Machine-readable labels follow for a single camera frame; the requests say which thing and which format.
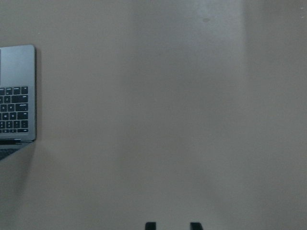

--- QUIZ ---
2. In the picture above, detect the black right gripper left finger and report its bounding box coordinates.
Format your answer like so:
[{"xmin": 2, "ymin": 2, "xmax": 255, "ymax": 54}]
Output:
[{"xmin": 145, "ymin": 222, "xmax": 156, "ymax": 230}]

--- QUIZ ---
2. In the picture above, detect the grey laptop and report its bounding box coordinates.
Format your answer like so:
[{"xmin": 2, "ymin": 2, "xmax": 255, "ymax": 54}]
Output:
[{"xmin": 0, "ymin": 45, "xmax": 36, "ymax": 160}]

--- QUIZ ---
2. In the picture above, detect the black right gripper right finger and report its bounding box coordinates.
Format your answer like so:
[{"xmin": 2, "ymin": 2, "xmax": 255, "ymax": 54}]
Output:
[{"xmin": 190, "ymin": 222, "xmax": 203, "ymax": 230}]

